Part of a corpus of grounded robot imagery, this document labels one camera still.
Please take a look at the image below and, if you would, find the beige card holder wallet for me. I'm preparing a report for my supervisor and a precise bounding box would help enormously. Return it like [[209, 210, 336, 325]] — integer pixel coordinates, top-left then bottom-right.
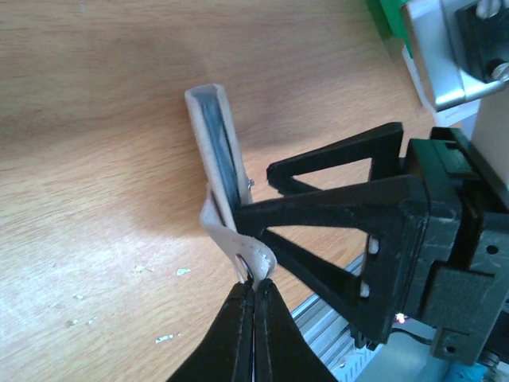
[[185, 84, 278, 288]]

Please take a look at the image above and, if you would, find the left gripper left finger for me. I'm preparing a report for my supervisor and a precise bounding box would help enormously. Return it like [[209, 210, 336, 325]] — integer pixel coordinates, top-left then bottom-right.
[[169, 281, 255, 381]]

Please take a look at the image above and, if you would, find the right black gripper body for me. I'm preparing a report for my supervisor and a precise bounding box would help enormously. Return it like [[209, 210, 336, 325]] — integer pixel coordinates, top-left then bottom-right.
[[381, 127, 508, 364]]

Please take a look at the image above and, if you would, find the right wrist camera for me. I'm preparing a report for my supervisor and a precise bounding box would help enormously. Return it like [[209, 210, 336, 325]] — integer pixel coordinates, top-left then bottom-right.
[[402, 1, 508, 111]]

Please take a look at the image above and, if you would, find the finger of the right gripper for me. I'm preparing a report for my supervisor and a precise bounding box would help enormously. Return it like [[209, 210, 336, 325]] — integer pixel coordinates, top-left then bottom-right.
[[234, 176, 429, 342], [266, 122, 403, 195]]

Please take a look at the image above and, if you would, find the green plastic sorting tray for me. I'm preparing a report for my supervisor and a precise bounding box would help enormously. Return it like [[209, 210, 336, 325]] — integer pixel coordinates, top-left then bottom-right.
[[366, 0, 414, 58]]

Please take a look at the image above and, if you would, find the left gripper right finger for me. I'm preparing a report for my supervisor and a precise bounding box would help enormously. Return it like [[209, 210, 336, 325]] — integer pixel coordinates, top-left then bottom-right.
[[254, 279, 336, 381]]

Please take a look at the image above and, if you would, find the aluminium rail frame front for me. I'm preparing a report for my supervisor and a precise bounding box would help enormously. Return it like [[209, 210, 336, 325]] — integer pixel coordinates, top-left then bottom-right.
[[289, 254, 383, 382]]

